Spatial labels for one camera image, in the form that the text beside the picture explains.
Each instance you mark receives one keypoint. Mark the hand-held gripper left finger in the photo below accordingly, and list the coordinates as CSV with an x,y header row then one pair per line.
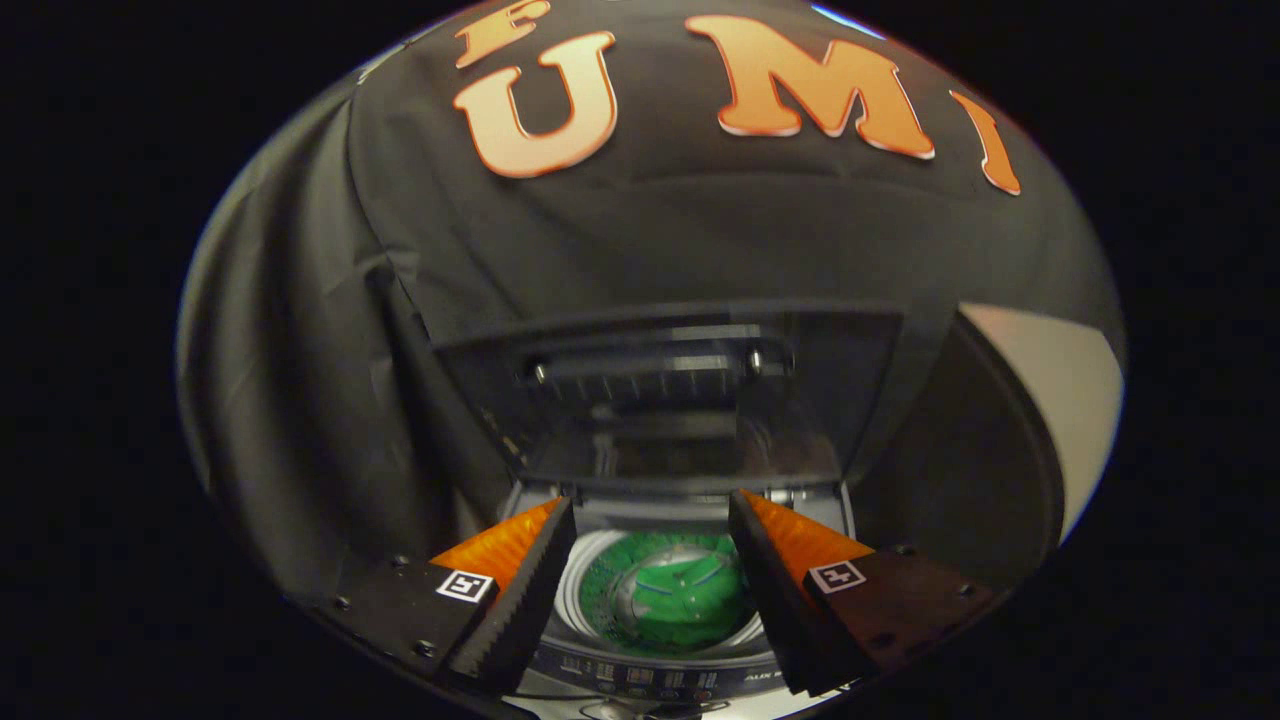
x,y
530,600

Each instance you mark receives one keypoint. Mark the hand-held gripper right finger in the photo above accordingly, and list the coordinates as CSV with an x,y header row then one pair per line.
x,y
775,600

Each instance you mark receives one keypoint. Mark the green polo shirt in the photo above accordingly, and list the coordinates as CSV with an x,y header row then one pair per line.
x,y
690,600

